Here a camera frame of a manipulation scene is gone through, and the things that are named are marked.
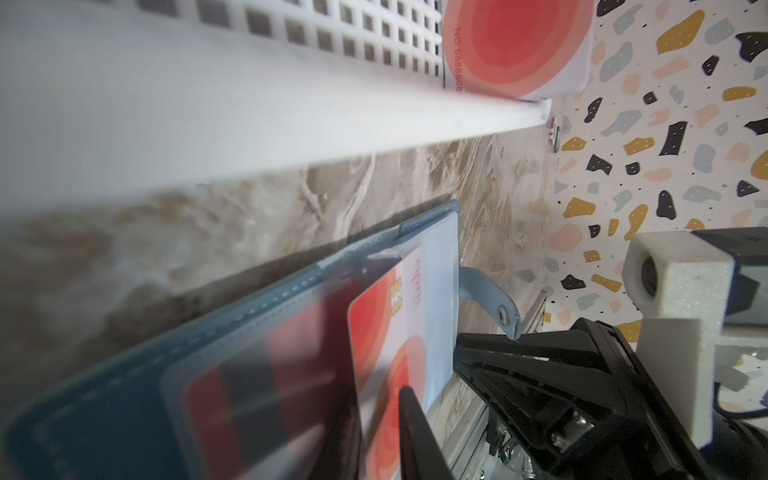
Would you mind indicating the red-circle credit card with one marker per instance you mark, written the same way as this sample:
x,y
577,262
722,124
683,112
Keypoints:
x,y
387,325
265,410

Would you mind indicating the stack of red-circle cards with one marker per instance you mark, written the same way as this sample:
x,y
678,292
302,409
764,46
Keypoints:
x,y
528,50

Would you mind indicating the white plastic basket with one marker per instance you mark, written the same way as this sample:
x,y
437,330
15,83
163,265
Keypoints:
x,y
102,101

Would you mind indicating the small white round sticker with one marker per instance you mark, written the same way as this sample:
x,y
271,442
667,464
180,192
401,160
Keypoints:
x,y
552,130

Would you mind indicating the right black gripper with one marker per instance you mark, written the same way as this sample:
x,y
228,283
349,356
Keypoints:
x,y
582,406

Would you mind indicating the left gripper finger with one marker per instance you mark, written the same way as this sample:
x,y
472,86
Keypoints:
x,y
420,455

